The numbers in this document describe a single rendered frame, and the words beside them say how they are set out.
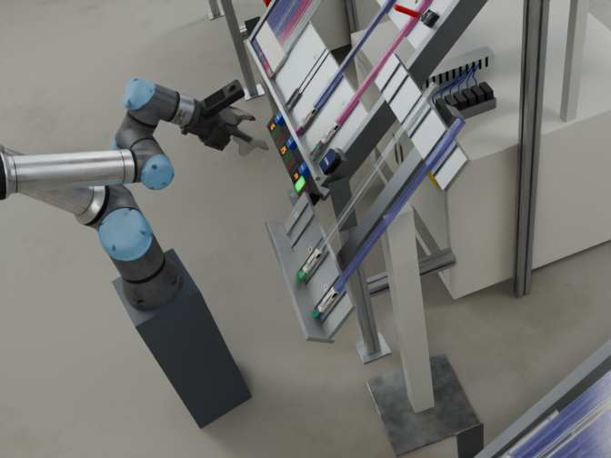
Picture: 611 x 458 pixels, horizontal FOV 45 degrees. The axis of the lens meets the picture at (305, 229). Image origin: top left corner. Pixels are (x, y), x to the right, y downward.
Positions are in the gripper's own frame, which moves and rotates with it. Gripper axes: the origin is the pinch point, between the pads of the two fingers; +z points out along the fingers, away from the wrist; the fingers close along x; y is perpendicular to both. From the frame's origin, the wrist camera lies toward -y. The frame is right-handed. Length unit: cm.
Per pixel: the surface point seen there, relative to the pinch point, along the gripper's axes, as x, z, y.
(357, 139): 21.0, 9.3, -17.1
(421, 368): 49, 50, 24
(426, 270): 25, 54, 10
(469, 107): 6, 46, -31
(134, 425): 18, 9, 100
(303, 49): -21.2, 9.9, -16.6
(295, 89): -12.1, 9.2, -9.0
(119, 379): -1, 8, 102
